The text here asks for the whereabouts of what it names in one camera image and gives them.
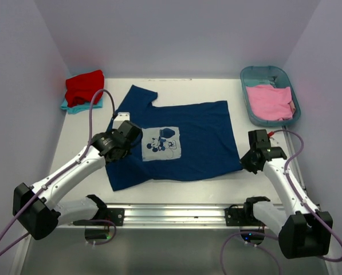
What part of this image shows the navy blue t-shirt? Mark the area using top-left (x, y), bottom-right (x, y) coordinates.
top-left (106, 85), bottom-right (242, 191)

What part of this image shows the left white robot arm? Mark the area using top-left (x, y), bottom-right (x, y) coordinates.
top-left (13, 120), bottom-right (143, 240)

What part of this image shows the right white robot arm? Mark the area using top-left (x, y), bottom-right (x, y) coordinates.
top-left (240, 129), bottom-right (333, 259)

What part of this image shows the pink t-shirt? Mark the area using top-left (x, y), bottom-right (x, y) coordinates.
top-left (246, 84), bottom-right (296, 121)

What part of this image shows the teal folded t-shirt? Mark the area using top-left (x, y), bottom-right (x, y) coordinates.
top-left (61, 98), bottom-right (103, 115)

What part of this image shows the red folded t-shirt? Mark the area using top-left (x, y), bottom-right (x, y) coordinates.
top-left (65, 70), bottom-right (105, 108)

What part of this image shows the teal t-shirt in basket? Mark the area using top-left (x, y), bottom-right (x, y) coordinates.
top-left (244, 77), bottom-right (276, 88)

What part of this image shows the teal plastic basket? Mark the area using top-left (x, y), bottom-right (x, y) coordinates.
top-left (240, 66), bottom-right (301, 127)

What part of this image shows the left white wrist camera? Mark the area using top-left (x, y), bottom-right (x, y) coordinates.
top-left (112, 112), bottom-right (130, 129)

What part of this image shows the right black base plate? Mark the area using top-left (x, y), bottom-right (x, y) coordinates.
top-left (224, 205), bottom-right (265, 227)

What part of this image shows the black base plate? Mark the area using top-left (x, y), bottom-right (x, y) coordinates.
top-left (73, 207), bottom-right (125, 227)
top-left (224, 205), bottom-right (265, 227)

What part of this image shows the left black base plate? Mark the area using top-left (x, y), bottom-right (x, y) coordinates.
top-left (73, 207), bottom-right (125, 227)

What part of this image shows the aluminium mounting rail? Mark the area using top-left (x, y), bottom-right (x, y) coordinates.
top-left (23, 125), bottom-right (328, 230)

